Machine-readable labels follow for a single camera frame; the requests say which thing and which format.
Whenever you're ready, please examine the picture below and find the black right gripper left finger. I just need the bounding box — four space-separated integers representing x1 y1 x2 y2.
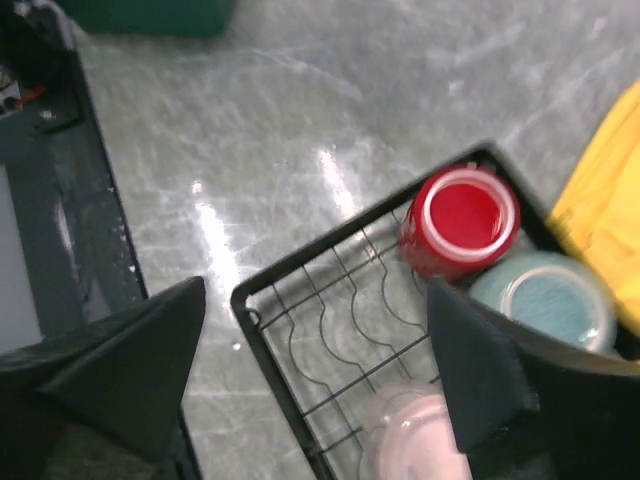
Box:
1 276 206 479

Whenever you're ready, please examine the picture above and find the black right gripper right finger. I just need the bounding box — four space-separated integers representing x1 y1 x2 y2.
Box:
426 279 639 479

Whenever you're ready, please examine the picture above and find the green glazed mug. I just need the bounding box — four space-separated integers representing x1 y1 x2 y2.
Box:
469 251 617 353

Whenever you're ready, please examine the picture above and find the pink mug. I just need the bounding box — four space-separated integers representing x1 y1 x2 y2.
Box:
363 381 472 479

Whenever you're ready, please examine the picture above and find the red mug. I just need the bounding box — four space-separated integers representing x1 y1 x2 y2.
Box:
398 164 521 281

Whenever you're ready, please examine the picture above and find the black front base bar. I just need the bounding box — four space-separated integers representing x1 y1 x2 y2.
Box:
1 1 201 479

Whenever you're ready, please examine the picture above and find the yellow cloth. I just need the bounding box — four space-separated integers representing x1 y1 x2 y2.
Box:
547 83 639 337

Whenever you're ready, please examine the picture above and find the green organizer tray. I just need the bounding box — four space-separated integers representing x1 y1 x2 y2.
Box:
59 0 236 38

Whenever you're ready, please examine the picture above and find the black wire dish rack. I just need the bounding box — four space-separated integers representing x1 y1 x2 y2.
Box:
229 142 640 480

